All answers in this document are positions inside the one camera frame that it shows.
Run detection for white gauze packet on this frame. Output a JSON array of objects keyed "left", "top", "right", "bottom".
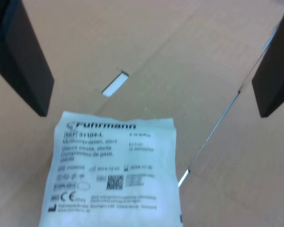
[{"left": 37, "top": 110, "right": 184, "bottom": 227}]

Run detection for brown cardboard sheet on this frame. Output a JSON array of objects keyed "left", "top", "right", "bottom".
[
  {"left": 0, "top": 0, "right": 284, "bottom": 227},
  {"left": 178, "top": 78, "right": 284, "bottom": 227}
]

